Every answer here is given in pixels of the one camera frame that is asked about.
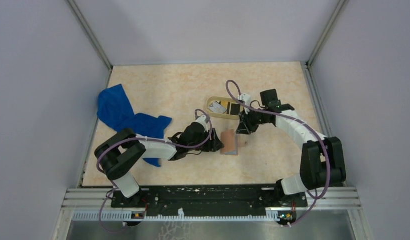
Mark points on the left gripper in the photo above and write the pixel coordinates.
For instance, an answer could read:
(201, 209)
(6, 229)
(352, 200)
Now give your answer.
(213, 145)

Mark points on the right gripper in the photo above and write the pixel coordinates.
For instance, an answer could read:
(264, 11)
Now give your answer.
(245, 127)

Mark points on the tan leather card holder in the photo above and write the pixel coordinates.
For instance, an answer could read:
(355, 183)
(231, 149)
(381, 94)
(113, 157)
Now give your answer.
(229, 140)

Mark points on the beige oval tray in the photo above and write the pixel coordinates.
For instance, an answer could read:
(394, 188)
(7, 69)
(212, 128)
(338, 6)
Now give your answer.
(225, 102)

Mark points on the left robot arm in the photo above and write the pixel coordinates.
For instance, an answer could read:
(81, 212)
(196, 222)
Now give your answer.
(118, 155)

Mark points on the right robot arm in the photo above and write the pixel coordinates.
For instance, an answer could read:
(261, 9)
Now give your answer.
(322, 160)

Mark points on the white card in tray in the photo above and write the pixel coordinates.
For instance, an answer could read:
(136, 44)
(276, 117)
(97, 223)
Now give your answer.
(216, 108)

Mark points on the blue cloth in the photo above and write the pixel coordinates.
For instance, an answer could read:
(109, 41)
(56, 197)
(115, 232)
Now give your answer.
(115, 111)

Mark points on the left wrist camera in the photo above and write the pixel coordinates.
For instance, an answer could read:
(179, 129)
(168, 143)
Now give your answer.
(203, 120)

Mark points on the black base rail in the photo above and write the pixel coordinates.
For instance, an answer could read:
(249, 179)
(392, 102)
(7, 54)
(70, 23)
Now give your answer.
(234, 200)

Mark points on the aluminium frame rail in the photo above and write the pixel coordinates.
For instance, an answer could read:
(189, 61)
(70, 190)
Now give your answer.
(92, 204)

